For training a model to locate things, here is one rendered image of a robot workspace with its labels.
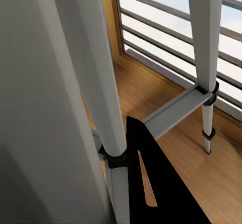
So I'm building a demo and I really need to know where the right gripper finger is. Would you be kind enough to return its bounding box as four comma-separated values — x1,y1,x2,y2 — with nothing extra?
126,117,212,224

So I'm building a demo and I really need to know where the camera tripod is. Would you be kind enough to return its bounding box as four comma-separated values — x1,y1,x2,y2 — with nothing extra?
0,0,222,224

